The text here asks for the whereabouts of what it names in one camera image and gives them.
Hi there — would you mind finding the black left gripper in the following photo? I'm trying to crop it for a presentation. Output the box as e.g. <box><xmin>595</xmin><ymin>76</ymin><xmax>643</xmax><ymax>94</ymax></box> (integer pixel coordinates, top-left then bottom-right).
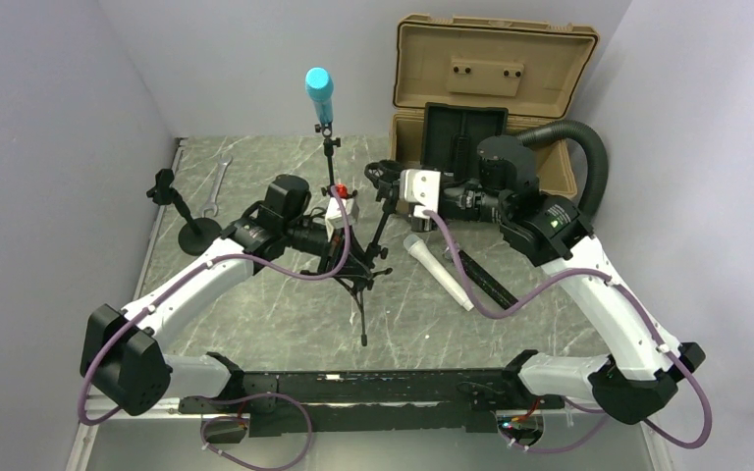
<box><xmin>283</xmin><ymin>218</ymin><xmax>374</xmax><ymax>278</ymax></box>

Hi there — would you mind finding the black tripod stand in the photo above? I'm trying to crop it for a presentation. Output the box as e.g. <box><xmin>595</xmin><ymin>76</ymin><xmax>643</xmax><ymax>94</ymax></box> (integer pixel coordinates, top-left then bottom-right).
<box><xmin>314</xmin><ymin>123</ymin><xmax>342</xmax><ymax>196</ymax></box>
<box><xmin>334</xmin><ymin>160</ymin><xmax>403</xmax><ymax>346</ymax></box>

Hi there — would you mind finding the white microphone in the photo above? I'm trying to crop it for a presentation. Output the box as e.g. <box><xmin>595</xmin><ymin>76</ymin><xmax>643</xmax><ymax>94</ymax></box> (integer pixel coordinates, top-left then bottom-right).
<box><xmin>404</xmin><ymin>234</ymin><xmax>474</xmax><ymax>311</ymax></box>

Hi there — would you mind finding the black microphone silver grille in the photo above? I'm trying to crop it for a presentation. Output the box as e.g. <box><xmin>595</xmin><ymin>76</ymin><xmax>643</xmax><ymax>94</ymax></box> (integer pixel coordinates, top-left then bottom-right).
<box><xmin>443</xmin><ymin>246</ymin><xmax>518</xmax><ymax>320</ymax></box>

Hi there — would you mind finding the black round base mic stand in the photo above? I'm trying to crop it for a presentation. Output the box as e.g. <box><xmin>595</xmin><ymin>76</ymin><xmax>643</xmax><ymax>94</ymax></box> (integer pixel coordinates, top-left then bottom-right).
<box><xmin>146</xmin><ymin>168</ymin><xmax>222</xmax><ymax>255</ymax></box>

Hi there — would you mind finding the cyan microphone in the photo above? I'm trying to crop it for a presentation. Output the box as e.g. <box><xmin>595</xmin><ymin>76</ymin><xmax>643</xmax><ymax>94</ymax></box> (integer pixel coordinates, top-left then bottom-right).
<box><xmin>304</xmin><ymin>67</ymin><xmax>334</xmax><ymax>127</ymax></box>

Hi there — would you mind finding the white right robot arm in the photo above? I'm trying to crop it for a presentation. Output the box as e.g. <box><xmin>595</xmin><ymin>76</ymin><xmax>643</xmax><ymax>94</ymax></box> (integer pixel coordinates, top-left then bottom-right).
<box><xmin>405</xmin><ymin>135</ymin><xmax>706</xmax><ymax>425</ymax></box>

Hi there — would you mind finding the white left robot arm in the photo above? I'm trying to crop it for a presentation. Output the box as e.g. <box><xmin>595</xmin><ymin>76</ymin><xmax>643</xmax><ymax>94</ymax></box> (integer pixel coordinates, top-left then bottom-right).
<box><xmin>78</xmin><ymin>175</ymin><xmax>373</xmax><ymax>425</ymax></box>

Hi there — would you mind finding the black tool tray insert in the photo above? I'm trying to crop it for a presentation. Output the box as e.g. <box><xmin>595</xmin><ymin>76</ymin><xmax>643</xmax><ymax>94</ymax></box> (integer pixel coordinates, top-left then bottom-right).
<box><xmin>421</xmin><ymin>102</ymin><xmax>509</xmax><ymax>181</ymax></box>

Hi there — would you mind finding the tan plastic toolbox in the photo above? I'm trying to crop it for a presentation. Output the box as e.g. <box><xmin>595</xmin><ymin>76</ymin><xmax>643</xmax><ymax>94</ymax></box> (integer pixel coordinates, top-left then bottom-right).
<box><xmin>391</xmin><ymin>14</ymin><xmax>600</xmax><ymax>167</ymax></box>

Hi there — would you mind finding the silver open-end wrench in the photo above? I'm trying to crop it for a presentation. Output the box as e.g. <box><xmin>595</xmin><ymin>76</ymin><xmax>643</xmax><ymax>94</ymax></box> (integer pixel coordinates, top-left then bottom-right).
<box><xmin>200</xmin><ymin>155</ymin><xmax>233</xmax><ymax>217</ymax></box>

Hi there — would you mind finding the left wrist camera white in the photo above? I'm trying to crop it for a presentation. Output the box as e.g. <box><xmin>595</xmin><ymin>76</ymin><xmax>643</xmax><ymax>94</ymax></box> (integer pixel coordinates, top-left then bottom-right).
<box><xmin>323</xmin><ymin>183</ymin><xmax>359</xmax><ymax>239</ymax></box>

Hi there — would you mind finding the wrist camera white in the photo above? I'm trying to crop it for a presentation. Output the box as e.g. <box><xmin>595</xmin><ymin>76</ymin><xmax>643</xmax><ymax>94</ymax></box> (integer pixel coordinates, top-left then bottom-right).
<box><xmin>323</xmin><ymin>183</ymin><xmax>359</xmax><ymax>239</ymax></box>
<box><xmin>400</xmin><ymin>169</ymin><xmax>443</xmax><ymax>220</ymax></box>

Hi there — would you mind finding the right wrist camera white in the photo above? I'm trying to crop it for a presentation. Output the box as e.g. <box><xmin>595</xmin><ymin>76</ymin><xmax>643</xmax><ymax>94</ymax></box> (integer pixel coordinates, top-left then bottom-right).
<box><xmin>400</xmin><ymin>169</ymin><xmax>443</xmax><ymax>220</ymax></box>

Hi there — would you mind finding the black corrugated hose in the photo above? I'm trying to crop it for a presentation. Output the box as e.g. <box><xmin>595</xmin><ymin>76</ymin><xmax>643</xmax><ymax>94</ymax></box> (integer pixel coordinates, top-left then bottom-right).
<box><xmin>513</xmin><ymin>119</ymin><xmax>610</xmax><ymax>219</ymax></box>

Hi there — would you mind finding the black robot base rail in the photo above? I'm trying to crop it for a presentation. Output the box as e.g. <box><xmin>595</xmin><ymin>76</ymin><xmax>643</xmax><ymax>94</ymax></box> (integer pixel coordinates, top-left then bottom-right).
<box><xmin>179</xmin><ymin>368</ymin><xmax>564</xmax><ymax>438</ymax></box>

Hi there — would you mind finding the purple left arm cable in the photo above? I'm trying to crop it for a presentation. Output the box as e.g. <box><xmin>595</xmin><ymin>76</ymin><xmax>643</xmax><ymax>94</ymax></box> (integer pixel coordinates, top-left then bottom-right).
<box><xmin>78</xmin><ymin>188</ymin><xmax>352</xmax><ymax>471</ymax></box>

